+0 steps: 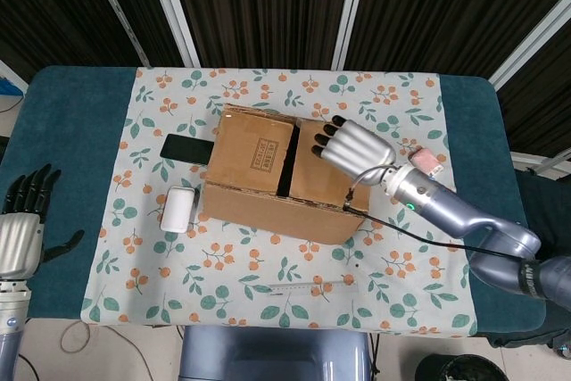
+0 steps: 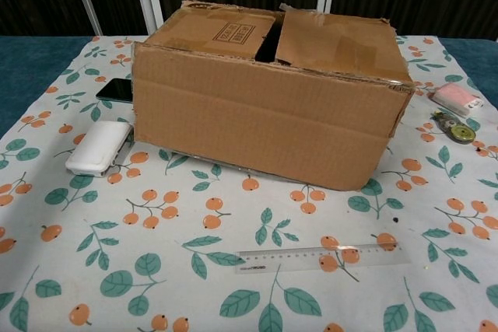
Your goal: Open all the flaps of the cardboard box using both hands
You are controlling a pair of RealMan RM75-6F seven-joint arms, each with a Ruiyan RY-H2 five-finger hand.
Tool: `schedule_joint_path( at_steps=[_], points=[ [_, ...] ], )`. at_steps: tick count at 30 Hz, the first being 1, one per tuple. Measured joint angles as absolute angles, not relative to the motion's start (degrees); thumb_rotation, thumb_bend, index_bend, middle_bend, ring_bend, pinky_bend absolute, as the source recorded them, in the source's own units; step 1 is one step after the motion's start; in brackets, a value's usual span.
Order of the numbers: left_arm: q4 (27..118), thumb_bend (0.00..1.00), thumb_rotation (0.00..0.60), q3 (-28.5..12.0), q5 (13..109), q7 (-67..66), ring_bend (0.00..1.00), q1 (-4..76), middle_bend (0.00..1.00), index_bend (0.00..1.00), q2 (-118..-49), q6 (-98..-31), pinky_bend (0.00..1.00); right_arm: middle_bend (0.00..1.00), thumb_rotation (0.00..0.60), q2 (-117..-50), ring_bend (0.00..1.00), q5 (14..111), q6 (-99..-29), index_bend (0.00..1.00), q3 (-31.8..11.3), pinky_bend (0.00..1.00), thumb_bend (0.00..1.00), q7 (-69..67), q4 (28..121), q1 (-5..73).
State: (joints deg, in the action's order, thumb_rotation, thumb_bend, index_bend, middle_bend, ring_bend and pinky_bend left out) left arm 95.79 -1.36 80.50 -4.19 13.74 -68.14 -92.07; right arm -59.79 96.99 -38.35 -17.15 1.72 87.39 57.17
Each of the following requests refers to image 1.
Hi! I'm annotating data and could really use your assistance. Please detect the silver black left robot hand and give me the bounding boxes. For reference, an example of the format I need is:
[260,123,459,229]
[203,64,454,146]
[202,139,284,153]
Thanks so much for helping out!
[0,163,86,282]

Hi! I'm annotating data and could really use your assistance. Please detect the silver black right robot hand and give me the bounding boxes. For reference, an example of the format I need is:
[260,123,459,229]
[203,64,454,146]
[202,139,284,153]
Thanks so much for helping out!
[310,114,398,186]

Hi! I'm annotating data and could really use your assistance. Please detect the brown cardboard shipping box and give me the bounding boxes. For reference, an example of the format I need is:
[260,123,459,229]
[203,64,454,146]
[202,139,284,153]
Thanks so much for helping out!
[201,103,372,247]

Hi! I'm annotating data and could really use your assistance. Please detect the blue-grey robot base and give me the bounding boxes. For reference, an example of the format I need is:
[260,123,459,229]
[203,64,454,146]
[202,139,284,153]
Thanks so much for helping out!
[178,325,374,381]

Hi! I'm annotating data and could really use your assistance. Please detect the pink and white eraser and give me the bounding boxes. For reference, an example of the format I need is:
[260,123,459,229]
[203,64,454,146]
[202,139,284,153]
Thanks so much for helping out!
[408,146,445,178]

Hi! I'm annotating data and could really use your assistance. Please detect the teal table cover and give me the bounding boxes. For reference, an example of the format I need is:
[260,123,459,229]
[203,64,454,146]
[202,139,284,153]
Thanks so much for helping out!
[0,63,548,349]

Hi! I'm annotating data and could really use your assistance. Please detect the clear plastic ruler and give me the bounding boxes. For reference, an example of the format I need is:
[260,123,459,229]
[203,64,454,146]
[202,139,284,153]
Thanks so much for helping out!
[267,280,358,298]

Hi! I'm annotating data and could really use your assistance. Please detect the white power bank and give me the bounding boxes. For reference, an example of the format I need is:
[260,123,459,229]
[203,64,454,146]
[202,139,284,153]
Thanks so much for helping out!
[160,185,197,234]

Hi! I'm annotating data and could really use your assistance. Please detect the orange fruit print tablecloth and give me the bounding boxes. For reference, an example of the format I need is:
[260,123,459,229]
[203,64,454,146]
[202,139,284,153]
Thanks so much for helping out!
[79,66,478,338]

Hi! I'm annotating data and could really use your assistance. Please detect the black smartphone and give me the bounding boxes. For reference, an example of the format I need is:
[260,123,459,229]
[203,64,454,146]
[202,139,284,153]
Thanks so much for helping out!
[160,133,214,167]

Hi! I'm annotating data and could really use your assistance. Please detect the black trash bin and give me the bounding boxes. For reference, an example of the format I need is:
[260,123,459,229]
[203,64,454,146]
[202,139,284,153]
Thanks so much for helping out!
[417,352,505,381]

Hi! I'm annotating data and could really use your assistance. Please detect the wide white frame post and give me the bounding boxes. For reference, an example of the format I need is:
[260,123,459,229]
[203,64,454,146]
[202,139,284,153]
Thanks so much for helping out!
[332,0,372,70]
[142,0,201,69]

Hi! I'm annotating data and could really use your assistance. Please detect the slanted white frame post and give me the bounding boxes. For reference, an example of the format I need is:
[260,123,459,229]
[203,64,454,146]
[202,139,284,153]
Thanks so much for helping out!
[488,23,571,92]

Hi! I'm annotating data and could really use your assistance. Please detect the thin grey frame post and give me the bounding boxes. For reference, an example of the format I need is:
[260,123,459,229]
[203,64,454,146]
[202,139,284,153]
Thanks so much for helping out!
[82,0,151,68]

